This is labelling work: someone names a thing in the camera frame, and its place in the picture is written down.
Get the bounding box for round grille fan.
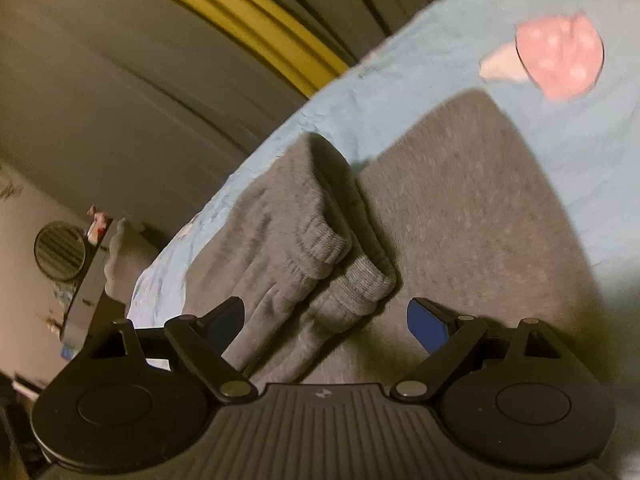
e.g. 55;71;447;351
33;220;87;281

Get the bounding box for grey sweat pants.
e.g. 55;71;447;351
182;87;610;397

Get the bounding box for grey chair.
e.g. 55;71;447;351
102;216;163;307

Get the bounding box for grey cabinet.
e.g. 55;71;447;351
57;247;132;356

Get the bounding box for pink plush toy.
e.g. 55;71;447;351
85;204;113;247

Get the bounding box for light blue printed bed sheet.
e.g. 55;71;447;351
126;0;640;367

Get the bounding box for yellow curtain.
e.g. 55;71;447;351
107;0;351;97

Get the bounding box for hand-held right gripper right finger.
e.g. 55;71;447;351
390;297;562;404

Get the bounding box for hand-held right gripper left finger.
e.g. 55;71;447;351
75;296;257;404

